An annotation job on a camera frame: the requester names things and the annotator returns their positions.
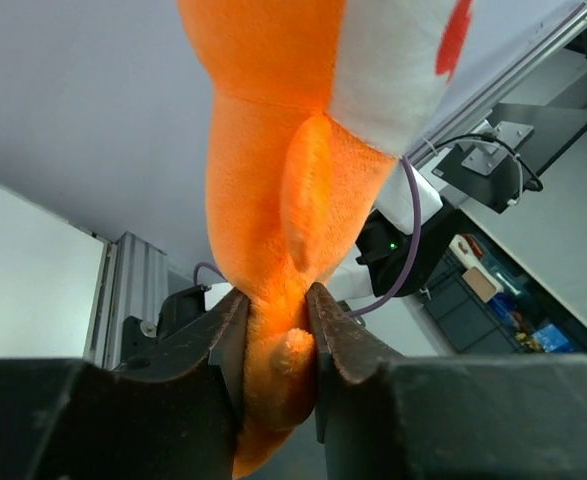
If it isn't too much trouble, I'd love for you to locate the aluminium rail frame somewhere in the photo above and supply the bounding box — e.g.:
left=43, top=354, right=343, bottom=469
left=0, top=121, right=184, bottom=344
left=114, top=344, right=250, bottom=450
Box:
left=83, top=232, right=168, bottom=369

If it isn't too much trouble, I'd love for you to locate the orange shark plush back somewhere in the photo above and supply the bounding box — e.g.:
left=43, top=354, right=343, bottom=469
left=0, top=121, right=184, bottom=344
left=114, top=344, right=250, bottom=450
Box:
left=178, top=1, right=473, bottom=479

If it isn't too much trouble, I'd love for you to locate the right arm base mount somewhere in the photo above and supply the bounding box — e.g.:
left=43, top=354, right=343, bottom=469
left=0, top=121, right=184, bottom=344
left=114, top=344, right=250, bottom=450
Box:
left=117, top=282, right=232, bottom=369

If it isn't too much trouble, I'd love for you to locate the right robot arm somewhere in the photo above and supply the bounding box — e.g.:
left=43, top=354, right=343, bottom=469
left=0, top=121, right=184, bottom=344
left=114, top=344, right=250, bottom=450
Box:
left=328, top=165, right=464, bottom=301

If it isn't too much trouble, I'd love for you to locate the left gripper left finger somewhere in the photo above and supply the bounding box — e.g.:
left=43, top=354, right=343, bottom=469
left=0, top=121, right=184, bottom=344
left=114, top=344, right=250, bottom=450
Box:
left=112, top=290, right=249, bottom=479

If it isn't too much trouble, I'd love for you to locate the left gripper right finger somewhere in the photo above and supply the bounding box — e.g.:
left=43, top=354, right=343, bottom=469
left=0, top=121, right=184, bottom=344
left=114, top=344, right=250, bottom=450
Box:
left=306, top=283, right=408, bottom=479

